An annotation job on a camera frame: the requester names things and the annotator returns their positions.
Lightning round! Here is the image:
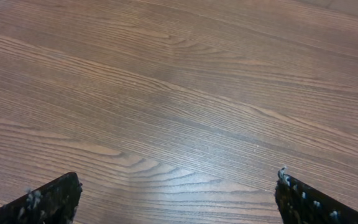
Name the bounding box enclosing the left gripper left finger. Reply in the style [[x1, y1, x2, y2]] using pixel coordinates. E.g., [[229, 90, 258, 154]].
[[0, 172, 82, 224]]

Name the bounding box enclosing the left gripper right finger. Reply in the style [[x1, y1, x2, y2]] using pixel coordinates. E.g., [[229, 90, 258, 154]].
[[275, 167, 358, 224]]

